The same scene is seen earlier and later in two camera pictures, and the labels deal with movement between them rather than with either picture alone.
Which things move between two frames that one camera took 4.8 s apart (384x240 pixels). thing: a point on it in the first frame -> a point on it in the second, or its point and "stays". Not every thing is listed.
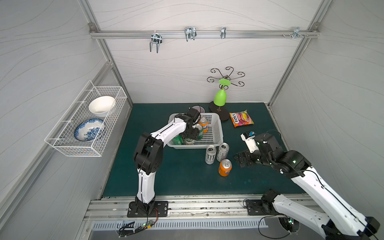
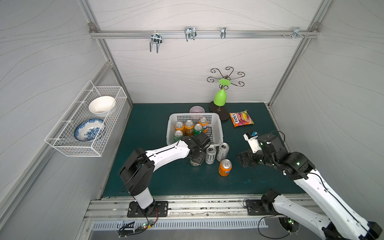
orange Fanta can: [225, 167] stays
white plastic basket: [213, 138] stays
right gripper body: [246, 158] stays
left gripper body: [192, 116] -> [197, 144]
